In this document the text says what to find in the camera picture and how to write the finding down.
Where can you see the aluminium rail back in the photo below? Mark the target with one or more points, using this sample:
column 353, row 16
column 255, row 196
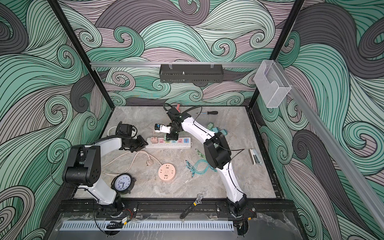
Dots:
column 138, row 64

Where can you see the black alarm clock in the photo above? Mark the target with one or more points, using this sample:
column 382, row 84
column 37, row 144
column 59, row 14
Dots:
column 123, row 183

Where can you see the black handle screwdriver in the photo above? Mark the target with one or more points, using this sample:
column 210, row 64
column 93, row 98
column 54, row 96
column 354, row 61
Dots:
column 208, row 113

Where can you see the small white silver box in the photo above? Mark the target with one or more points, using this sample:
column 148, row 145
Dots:
column 255, row 157

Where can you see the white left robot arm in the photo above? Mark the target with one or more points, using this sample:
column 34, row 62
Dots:
column 83, row 167

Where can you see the pink usb charger plug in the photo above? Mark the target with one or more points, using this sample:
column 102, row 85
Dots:
column 154, row 140

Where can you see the white slotted cable duct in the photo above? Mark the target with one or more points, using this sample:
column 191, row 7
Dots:
column 150, row 226

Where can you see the round pink socket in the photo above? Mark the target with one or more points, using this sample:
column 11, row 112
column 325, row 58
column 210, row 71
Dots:
column 167, row 172

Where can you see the clear plastic wall holder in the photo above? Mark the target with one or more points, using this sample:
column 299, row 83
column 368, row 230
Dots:
column 272, row 83

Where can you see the aluminium rail right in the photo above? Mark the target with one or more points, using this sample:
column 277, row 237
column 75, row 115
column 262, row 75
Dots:
column 305, row 96

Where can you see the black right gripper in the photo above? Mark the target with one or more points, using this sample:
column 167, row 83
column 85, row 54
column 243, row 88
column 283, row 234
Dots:
column 170, row 136

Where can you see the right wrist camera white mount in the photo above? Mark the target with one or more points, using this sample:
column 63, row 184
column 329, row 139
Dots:
column 160, row 128

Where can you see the teal charger plug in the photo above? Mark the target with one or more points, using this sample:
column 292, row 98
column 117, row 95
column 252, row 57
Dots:
column 224, row 132
column 215, row 130

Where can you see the adjustable wrench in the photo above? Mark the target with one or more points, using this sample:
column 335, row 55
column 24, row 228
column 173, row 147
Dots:
column 197, row 201

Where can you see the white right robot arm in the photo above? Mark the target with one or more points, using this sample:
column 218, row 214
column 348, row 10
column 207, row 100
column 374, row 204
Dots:
column 217, row 152

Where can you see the aluminium rail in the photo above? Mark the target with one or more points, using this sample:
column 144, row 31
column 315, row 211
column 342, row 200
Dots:
column 138, row 64
column 305, row 96

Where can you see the white multicolour power strip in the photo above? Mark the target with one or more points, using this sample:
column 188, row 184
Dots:
column 181, row 143

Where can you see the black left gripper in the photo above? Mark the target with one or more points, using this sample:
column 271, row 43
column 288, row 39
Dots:
column 141, row 143

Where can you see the black wall tray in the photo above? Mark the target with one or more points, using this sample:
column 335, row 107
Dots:
column 186, row 73

